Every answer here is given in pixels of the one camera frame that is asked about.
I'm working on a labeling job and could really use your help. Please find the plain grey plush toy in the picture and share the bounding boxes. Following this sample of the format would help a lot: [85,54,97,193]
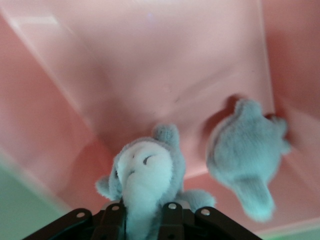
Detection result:
[206,97,292,222]

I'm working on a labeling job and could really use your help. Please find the grey plush toy white belly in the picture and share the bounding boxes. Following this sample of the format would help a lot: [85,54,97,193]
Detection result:
[94,122,217,240]

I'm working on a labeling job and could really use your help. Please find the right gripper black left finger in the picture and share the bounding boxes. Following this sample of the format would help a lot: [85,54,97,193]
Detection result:
[41,202,126,240]

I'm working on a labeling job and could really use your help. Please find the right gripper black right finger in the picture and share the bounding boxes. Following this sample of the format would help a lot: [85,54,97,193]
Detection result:
[159,201,261,240]

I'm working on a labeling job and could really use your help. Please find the pink plastic box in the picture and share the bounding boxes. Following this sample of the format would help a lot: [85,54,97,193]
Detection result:
[0,0,320,240]

